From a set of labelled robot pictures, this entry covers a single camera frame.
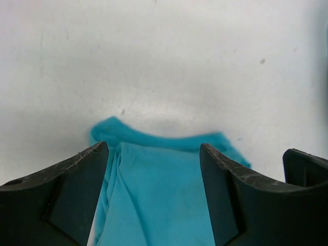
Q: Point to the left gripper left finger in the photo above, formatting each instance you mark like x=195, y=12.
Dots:
x=56, y=205

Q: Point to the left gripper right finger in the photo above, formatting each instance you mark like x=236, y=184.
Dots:
x=248, y=208

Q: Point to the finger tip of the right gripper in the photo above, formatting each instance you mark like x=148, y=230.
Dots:
x=303, y=169

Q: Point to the teal t shirt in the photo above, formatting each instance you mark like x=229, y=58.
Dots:
x=153, y=193

